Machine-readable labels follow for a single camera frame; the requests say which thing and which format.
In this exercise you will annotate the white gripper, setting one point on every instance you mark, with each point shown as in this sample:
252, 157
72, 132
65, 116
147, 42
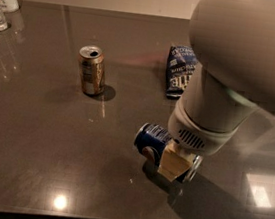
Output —
197, 135

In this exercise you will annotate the blue pepsi can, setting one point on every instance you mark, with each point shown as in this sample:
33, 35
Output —
151, 140

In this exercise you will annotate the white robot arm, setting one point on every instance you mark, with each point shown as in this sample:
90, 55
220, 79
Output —
234, 42

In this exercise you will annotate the gold soda can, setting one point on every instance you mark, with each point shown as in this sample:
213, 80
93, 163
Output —
92, 70

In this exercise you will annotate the blue chips bag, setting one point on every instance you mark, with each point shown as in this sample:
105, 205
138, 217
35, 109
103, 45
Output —
181, 64

